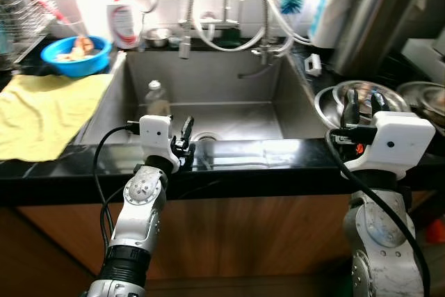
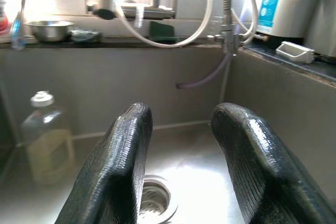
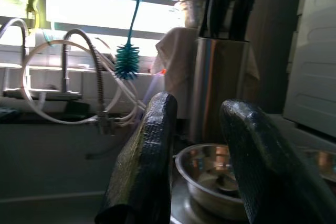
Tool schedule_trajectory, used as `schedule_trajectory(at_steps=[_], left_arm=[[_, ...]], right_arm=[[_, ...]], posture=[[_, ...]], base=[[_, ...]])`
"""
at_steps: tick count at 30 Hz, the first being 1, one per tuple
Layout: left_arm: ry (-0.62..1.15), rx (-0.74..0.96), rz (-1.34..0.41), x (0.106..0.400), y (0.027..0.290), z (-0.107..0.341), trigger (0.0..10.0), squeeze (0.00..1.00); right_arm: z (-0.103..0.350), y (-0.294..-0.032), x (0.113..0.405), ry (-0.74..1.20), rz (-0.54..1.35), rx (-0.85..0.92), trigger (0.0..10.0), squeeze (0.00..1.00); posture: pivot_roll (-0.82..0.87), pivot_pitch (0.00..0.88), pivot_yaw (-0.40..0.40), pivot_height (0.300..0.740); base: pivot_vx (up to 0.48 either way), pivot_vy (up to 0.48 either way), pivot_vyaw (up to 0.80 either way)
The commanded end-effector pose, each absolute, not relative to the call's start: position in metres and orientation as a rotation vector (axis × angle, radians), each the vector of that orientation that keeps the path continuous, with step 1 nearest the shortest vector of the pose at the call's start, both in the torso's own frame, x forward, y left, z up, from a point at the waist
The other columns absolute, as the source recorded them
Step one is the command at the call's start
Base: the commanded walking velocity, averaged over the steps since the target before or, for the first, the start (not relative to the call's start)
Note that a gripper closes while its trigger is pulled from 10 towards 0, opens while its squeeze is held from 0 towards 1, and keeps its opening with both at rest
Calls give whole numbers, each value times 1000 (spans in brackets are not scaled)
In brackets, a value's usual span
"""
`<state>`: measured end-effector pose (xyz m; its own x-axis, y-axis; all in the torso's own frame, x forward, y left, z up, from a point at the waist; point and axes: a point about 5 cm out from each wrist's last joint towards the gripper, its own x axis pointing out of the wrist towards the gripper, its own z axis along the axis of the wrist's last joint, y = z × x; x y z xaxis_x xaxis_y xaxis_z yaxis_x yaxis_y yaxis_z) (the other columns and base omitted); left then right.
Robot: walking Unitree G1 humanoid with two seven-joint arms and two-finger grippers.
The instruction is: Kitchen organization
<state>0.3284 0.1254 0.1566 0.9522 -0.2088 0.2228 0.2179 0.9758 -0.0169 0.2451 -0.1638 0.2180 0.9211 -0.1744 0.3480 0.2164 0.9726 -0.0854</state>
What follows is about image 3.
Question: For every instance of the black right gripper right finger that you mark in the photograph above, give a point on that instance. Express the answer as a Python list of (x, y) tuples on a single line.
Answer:
[(265, 171)]

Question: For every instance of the steel pot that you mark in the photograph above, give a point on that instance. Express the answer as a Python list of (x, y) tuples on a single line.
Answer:
[(191, 11)]

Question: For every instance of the stainless steel sink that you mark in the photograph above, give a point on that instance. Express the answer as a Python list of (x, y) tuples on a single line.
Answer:
[(52, 161)]

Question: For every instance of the steel bowl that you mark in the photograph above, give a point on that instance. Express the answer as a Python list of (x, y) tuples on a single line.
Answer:
[(325, 161), (199, 161)]

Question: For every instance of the teal bottle brush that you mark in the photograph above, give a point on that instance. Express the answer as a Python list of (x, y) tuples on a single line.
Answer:
[(127, 61)]

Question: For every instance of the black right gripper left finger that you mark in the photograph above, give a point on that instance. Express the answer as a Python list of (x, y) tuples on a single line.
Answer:
[(141, 169)]

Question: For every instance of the steel deep plate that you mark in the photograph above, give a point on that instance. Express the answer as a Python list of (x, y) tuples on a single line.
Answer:
[(181, 208)]

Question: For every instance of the steel knife block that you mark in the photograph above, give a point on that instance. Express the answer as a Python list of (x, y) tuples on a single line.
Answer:
[(220, 82)]

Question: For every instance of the chrome coil spring faucet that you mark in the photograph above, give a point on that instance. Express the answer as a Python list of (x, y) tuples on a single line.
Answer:
[(99, 82)]

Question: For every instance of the white towel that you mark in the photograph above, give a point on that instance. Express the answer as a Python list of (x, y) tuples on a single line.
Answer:
[(178, 58)]

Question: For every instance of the green sponge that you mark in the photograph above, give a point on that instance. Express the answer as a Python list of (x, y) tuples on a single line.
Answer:
[(77, 108)]

